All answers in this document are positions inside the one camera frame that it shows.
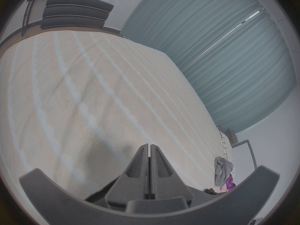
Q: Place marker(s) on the bed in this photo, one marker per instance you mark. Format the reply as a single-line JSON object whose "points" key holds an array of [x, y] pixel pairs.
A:
{"points": [[93, 90]]}

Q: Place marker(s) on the white printed pillow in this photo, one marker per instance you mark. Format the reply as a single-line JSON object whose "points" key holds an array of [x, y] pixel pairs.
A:
{"points": [[226, 146]]}

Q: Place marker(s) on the black T-shirt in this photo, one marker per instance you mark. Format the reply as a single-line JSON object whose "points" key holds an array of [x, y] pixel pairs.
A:
{"points": [[98, 196]]}

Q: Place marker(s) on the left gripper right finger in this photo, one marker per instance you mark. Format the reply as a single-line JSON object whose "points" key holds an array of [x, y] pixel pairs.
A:
{"points": [[161, 186]]}

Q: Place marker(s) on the blue-green curtain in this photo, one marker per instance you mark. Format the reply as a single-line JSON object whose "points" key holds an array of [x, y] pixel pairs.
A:
{"points": [[175, 20], [246, 78]]}

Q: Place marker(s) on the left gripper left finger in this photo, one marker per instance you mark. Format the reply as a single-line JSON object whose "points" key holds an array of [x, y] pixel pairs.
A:
{"points": [[138, 186]]}

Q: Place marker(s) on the grey garment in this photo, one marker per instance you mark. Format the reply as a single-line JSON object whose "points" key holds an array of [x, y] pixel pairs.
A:
{"points": [[221, 170]]}

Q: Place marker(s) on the purple garment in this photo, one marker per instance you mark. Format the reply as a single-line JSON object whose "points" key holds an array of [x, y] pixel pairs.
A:
{"points": [[229, 184]]}

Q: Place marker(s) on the black chest of drawers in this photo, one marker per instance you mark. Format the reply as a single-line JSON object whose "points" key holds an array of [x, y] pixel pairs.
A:
{"points": [[75, 10]]}

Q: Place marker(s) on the grey bedside table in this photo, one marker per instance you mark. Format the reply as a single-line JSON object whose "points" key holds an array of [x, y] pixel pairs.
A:
{"points": [[232, 136]]}

